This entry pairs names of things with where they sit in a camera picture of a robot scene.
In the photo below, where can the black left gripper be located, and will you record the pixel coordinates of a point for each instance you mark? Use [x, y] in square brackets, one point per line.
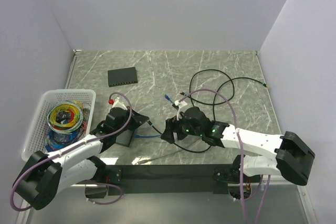
[138, 119]

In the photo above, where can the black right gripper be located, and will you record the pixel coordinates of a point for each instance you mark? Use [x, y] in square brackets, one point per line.
[172, 125]

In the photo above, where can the dark grey network switch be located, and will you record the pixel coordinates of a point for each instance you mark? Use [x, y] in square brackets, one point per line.
[125, 138]

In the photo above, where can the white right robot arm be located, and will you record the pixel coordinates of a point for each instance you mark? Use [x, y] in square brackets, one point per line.
[284, 155]

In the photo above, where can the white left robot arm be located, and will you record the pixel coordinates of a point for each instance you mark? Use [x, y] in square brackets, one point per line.
[46, 175]

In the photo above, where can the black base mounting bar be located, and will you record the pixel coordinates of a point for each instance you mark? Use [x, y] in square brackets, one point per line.
[193, 178]

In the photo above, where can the white plastic mesh basket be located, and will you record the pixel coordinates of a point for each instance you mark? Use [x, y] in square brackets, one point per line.
[35, 139]

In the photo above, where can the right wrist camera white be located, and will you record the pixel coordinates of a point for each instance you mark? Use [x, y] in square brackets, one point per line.
[179, 106]

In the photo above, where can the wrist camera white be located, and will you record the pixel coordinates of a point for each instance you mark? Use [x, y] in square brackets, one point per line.
[117, 103]
[179, 106]

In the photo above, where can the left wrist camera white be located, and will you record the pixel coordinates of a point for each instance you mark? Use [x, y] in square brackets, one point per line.
[117, 103]

